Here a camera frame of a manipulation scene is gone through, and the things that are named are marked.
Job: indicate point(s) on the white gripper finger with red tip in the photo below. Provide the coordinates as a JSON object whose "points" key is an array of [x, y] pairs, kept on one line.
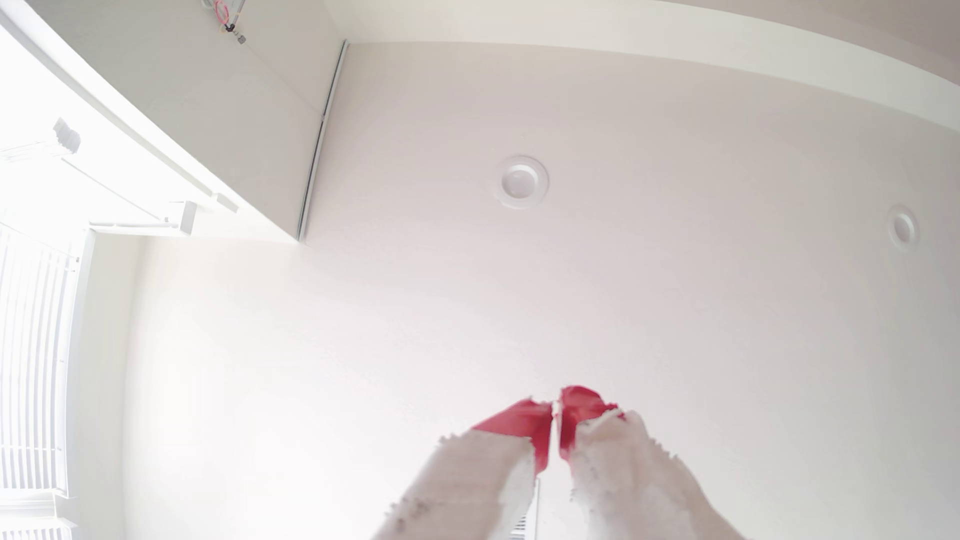
{"points": [[480, 472], [630, 472]]}

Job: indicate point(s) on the white window blinds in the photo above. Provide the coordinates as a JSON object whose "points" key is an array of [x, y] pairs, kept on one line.
{"points": [[34, 360]]}

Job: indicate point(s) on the white wall bracket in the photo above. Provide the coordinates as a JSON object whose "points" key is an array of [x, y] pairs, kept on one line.
{"points": [[161, 222]]}

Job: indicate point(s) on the round recessed ceiling light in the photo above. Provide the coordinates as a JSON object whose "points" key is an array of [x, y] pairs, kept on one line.
{"points": [[520, 181], [903, 227]]}

